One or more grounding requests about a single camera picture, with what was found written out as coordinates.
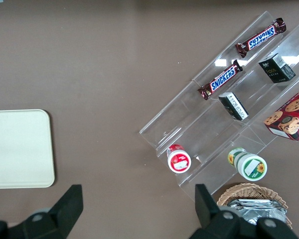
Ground green sunflower yogurt cup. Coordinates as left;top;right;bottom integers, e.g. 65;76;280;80
227;147;268;181

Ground red plaid cookie box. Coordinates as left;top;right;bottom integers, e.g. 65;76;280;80
263;85;299;141

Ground black box with gold print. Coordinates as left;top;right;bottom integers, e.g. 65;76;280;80
258;52;297;84

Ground cream plastic tray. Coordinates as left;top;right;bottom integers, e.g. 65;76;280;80
0;109;56;190

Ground woven wicker basket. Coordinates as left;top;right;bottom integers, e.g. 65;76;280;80
216;183;293;230

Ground Snickers chocolate bar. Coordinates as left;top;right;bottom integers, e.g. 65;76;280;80
197;59;244;101
235;17;288;59

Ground black box with white label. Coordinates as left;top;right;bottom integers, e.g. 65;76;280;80
218;92;249;121

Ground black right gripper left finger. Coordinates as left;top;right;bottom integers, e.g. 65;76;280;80
0;184;84;239

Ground clear acrylic tiered display stand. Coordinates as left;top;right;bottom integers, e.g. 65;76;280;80
139;10;299;197

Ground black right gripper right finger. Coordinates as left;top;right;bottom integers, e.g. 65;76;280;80
188;184;299;239

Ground silver foil packets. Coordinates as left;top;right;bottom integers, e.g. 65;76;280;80
225;199;288;226

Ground red lidded yogurt cup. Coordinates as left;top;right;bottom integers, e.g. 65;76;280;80
166;144;192;173

